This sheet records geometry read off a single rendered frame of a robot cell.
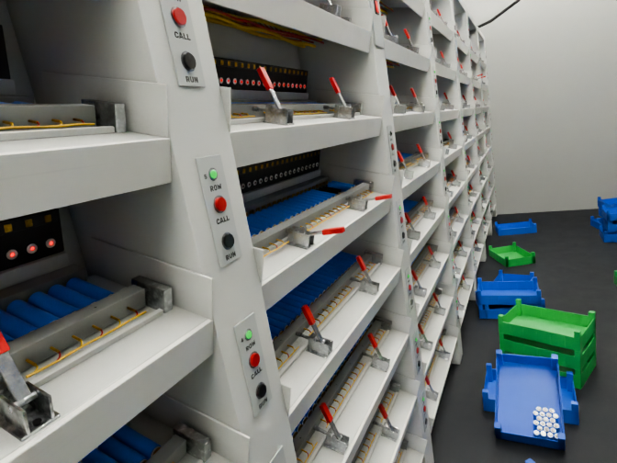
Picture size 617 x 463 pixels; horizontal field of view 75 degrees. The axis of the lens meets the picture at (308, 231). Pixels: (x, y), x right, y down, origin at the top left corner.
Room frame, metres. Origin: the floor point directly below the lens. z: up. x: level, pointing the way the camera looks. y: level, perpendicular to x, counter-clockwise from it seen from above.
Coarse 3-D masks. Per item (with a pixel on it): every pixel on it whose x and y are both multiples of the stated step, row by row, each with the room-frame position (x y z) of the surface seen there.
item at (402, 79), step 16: (400, 16) 1.68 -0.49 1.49; (416, 16) 1.65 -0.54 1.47; (384, 32) 1.71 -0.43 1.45; (400, 32) 1.68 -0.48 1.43; (416, 32) 1.65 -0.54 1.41; (432, 48) 1.70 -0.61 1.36; (400, 64) 1.69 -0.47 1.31; (432, 64) 1.67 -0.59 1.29; (400, 80) 1.69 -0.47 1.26; (416, 80) 1.66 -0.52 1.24; (432, 80) 1.64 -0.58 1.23; (432, 96) 1.64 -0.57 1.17; (416, 128) 1.67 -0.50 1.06; (432, 128) 1.64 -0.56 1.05; (432, 144) 1.64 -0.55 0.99; (432, 176) 1.65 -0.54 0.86; (432, 192) 1.65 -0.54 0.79; (448, 208) 1.71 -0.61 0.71; (448, 240) 1.65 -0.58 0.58; (448, 272) 1.64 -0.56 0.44; (448, 320) 1.65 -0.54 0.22
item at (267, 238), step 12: (348, 192) 0.92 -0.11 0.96; (360, 192) 0.97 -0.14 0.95; (372, 192) 1.00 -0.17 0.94; (324, 204) 0.81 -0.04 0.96; (336, 204) 0.84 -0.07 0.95; (300, 216) 0.72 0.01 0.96; (312, 216) 0.75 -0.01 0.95; (324, 216) 0.77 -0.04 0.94; (276, 228) 0.65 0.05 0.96; (288, 228) 0.67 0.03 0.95; (312, 228) 0.71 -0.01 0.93; (252, 240) 0.59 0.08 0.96; (264, 240) 0.60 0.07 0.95; (276, 240) 0.63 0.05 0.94
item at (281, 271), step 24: (336, 168) 1.09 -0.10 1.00; (264, 192) 0.85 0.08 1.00; (384, 192) 1.03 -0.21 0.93; (336, 216) 0.81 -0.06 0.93; (360, 216) 0.83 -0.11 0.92; (336, 240) 0.72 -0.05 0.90; (264, 264) 0.56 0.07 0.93; (288, 264) 0.57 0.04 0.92; (312, 264) 0.63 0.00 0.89; (264, 288) 0.51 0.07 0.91; (288, 288) 0.57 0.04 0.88
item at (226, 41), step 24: (0, 0) 0.51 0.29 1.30; (0, 24) 0.50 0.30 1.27; (216, 24) 0.84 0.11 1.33; (216, 48) 0.83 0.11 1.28; (240, 48) 0.90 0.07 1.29; (264, 48) 0.98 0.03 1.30; (288, 48) 1.08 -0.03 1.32; (24, 72) 0.51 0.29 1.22; (72, 240) 0.51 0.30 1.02; (72, 264) 0.50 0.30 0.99; (0, 288) 0.43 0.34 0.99
